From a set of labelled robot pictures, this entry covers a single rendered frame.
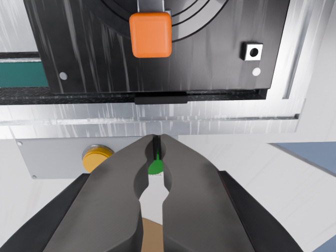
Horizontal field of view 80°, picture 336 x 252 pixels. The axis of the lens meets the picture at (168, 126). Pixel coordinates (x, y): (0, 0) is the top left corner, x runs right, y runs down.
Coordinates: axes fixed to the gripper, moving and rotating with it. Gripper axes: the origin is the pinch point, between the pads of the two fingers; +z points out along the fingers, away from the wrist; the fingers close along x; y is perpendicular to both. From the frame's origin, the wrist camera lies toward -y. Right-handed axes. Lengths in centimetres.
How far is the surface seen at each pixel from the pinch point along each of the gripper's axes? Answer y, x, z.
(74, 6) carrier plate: -7.7, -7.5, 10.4
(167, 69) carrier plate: -1.9, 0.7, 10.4
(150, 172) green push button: 11.3, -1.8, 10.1
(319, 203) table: 31, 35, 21
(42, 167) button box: 11.2, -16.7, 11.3
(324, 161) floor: 87, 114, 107
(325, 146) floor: 74, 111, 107
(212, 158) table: 17.8, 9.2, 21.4
